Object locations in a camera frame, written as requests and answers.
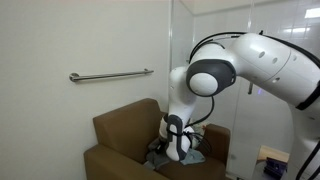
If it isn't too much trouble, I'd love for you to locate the light blue cloth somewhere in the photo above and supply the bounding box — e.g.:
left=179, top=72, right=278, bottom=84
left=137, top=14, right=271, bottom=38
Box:
left=181, top=149, right=206, bottom=165

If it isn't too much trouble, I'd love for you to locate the steel wall grab bar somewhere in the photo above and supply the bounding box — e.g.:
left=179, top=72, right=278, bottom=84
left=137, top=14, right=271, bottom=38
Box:
left=69, top=69, right=153, bottom=82

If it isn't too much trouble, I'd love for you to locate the dark grey towel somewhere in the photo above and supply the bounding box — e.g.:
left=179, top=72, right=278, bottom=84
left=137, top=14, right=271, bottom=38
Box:
left=144, top=138, right=170, bottom=170

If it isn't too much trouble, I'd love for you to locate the dark blue box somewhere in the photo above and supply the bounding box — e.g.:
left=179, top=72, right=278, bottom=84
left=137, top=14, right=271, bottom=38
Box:
left=264, top=157, right=287, bottom=180

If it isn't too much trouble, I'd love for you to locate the brown leather armchair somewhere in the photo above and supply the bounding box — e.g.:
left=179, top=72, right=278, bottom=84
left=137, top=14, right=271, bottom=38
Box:
left=84, top=98, right=230, bottom=180

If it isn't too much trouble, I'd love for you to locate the wooden stool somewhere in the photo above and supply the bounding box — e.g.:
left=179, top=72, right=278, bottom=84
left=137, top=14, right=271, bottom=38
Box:
left=256, top=145, right=289, bottom=163

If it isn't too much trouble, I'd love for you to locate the steel glass door handle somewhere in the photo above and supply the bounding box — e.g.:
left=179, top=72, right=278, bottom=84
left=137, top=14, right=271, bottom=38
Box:
left=248, top=82, right=253, bottom=95

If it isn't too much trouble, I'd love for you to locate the white patterned cloth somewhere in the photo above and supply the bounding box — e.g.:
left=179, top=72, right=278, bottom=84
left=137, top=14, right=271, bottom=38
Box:
left=192, top=122, right=208, bottom=131

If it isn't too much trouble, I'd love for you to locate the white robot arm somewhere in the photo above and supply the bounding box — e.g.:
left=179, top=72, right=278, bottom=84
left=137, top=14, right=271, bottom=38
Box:
left=159, top=32, right=320, bottom=180

